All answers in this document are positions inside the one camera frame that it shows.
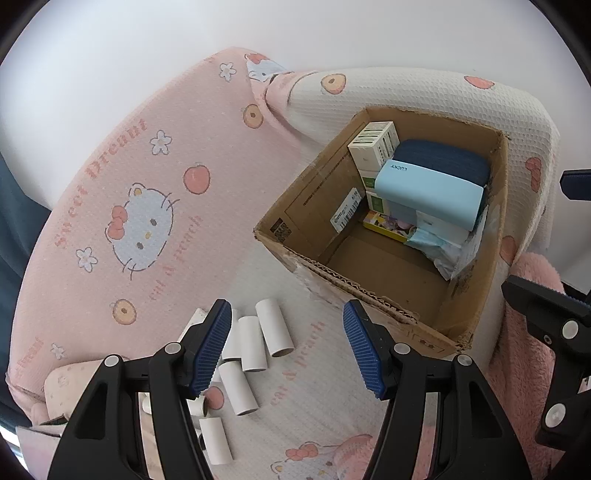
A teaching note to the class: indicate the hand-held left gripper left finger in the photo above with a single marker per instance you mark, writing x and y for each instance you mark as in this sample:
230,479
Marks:
212,350

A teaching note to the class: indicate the plain white box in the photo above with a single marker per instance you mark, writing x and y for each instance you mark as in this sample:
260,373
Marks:
438,226

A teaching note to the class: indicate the clear plastic packet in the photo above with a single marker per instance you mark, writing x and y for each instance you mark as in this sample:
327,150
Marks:
450,256

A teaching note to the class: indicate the pile of white tubes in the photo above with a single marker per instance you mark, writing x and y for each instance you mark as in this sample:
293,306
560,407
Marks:
251,341

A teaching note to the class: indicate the white green box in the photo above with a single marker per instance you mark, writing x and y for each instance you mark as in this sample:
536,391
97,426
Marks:
376,202
369,179

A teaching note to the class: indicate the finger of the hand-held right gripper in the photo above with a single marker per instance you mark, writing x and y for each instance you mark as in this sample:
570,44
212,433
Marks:
579,184
549,318

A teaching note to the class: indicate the light blue pouch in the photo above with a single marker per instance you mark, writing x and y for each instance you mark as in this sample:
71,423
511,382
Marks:
425,196

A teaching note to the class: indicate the pale pink dotted pillow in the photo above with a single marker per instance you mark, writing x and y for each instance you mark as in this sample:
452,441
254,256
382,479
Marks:
64,383

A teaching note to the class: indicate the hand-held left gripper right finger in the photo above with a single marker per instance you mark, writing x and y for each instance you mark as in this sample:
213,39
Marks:
364,355

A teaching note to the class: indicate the brown cardboard box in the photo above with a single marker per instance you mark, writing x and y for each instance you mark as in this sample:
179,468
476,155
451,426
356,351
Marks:
392,286

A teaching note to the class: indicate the white green-striped box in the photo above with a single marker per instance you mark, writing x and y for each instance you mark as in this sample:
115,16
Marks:
371,143

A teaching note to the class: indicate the yellow printed box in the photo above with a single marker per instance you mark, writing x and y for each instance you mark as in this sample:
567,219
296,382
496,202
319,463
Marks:
385,226

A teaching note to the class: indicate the dark blue case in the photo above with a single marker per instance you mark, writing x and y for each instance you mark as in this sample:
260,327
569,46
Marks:
443,157

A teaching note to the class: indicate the cat-print pink white blanket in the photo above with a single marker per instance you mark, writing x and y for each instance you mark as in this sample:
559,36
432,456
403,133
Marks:
138,166

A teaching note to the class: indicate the dark blue curtain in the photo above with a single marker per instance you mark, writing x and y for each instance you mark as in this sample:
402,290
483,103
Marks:
18,240

